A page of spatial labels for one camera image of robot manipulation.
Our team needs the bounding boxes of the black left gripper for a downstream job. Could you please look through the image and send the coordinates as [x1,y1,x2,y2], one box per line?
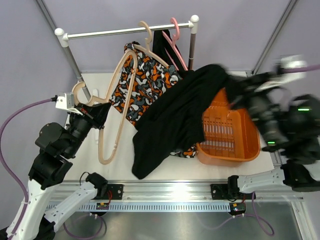
[65,102,112,158]

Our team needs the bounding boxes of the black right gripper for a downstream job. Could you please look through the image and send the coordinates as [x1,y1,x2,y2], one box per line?
[219,72,291,151]

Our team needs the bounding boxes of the beige wooden hanger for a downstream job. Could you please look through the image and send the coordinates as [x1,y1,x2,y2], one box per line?
[85,49,138,165]
[133,20,169,68]

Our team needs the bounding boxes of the black shorts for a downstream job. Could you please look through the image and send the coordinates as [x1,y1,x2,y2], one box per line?
[132,64,242,180]
[152,29,194,78]

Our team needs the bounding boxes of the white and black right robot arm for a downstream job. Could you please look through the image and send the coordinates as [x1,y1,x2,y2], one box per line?
[225,72,320,199]

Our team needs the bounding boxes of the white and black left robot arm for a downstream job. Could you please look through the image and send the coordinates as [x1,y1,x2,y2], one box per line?
[0,103,111,240]

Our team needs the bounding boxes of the pink plastic hanger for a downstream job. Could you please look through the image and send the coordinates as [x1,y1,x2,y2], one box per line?
[162,17,188,71]

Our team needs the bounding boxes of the orange plastic laundry basket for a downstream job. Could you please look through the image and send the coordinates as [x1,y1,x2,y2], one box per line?
[196,89,261,167]

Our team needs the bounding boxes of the white and steel clothes rack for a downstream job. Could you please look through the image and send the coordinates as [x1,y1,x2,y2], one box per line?
[54,14,200,101]

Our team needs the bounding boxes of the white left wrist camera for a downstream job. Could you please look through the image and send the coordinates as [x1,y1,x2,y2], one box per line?
[55,92,83,116]

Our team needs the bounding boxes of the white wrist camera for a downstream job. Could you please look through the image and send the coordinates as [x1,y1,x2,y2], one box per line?
[255,55,309,92]
[55,92,83,116]

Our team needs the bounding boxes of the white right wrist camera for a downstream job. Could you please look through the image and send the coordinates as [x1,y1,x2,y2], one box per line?
[255,55,309,92]

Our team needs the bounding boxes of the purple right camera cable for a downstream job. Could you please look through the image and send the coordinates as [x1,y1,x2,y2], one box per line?
[282,63,320,75]

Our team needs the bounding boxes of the purple camera cable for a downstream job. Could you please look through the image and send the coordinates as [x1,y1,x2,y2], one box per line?
[0,97,58,240]
[282,63,320,75]

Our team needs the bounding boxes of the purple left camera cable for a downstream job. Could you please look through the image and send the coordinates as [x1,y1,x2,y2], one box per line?
[0,97,58,240]

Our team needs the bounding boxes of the white slotted cable duct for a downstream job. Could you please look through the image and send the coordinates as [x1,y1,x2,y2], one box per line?
[77,202,231,213]

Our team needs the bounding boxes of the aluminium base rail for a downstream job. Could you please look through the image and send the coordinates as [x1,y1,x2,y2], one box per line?
[47,181,305,203]

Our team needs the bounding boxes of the purple cable lower left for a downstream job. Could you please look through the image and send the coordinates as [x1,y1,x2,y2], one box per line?
[62,212,108,240]

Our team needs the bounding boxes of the purple cable lower right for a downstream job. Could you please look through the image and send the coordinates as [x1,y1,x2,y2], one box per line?
[194,192,275,237]

